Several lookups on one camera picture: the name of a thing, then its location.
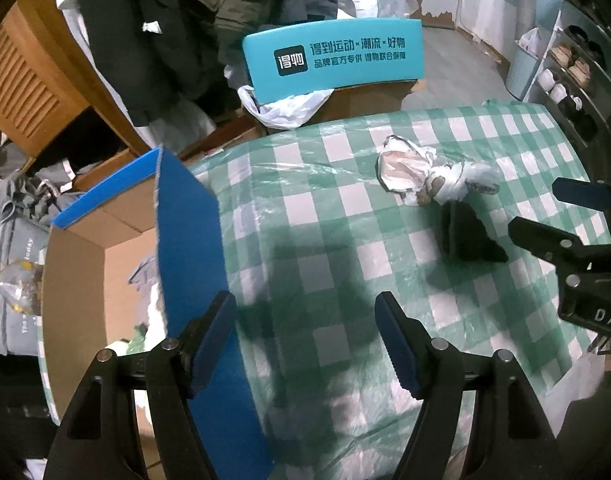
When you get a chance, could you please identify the shoe rack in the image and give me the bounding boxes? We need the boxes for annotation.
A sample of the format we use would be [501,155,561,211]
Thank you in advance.
[506,0,611,148]

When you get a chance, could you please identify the blue cardboard box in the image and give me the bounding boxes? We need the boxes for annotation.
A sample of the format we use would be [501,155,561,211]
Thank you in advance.
[40,148,274,479]

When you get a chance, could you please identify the light grey sock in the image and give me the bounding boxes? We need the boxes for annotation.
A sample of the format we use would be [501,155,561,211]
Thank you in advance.
[127,256,159,301]

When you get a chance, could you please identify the teal printed box flap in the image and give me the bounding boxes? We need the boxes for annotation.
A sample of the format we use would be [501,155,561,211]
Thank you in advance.
[242,18,425,104]

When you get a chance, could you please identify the patterned white cloth bundle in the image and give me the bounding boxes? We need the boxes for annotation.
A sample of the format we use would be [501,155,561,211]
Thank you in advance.
[376,134,501,206]

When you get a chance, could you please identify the wooden louvered cabinet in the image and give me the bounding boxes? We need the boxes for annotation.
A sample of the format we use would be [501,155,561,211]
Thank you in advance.
[0,0,148,158]

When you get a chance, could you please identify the grey clothes pile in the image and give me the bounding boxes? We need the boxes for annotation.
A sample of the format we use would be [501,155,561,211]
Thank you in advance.
[0,159,78,356]

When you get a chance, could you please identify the white plastic bag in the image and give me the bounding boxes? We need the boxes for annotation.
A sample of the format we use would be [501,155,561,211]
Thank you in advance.
[237,84,334,130]

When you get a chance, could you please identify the green checkered tablecloth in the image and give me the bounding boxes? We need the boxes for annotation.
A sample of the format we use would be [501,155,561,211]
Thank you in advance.
[191,102,610,479]

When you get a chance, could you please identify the dark hanging jacket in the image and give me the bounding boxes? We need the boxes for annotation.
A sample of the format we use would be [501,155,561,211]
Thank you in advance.
[76,0,338,127]

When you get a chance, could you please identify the green glittery cloth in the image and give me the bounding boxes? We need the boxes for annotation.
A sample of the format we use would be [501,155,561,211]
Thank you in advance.
[126,324,148,354]

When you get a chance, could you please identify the black sock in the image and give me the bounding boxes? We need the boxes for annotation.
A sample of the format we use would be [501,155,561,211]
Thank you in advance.
[440,200,508,263]

